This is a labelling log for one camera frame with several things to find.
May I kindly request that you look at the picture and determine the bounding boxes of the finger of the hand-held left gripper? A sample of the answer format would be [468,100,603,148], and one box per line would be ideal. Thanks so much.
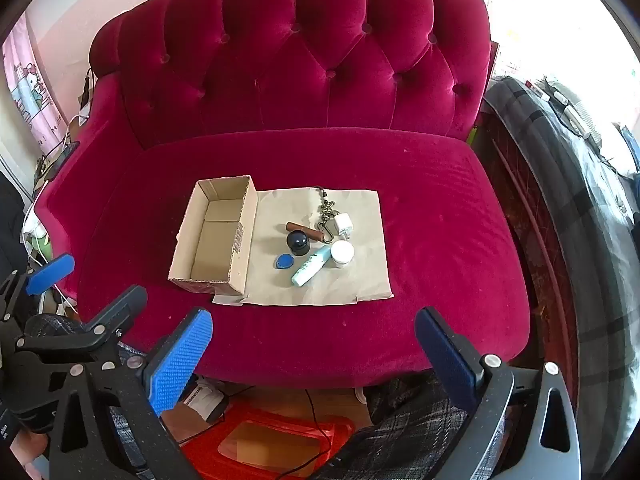
[0,254,76,331]
[17,285,148,351]

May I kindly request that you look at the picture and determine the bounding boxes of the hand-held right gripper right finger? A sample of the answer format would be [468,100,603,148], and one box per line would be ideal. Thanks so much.
[415,306,582,480]

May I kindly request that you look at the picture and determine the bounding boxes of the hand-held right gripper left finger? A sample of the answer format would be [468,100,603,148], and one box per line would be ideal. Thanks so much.
[48,307,214,480]

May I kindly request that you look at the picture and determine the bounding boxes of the cardboard box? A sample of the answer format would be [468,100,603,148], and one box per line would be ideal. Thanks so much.
[167,175,259,297]

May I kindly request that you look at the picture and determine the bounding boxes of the white round jar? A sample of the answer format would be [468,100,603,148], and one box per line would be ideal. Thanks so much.
[330,240,355,269]

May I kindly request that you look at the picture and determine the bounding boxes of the pale blue bottle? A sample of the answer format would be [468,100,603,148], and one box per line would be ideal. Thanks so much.
[291,244,333,288]

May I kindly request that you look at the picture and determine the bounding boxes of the dark blue round jar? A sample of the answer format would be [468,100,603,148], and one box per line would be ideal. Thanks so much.
[287,230,312,257]

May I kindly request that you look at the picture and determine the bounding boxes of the brown wooden stick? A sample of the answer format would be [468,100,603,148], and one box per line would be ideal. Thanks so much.
[286,221,325,242]

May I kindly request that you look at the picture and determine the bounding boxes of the metal chain keychain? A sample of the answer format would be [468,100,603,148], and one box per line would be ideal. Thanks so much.
[314,186,337,243]

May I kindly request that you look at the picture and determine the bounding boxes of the person's left hand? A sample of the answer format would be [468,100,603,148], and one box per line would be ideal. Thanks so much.
[10,432,51,480]

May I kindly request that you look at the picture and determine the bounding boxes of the white printed packet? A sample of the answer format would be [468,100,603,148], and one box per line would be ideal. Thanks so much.
[182,385,228,423]

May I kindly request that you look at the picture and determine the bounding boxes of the black jacket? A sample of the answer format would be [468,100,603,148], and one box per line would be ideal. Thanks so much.
[0,170,31,281]

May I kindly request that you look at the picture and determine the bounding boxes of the person's plaid trousers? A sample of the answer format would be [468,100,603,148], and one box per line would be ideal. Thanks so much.
[310,375,501,480]

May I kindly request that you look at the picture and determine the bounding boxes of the brown paper sheet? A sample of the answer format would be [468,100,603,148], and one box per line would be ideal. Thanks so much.
[212,187,394,307]

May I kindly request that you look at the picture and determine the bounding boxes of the grey plaid blanket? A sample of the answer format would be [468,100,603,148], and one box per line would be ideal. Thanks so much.
[480,75,640,461]

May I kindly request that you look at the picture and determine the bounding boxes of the pink cartoon curtain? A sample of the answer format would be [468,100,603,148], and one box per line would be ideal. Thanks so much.
[2,15,68,156]

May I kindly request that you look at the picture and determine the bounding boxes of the red velvet tufted sofa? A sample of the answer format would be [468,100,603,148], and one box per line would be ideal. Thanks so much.
[37,0,532,391]

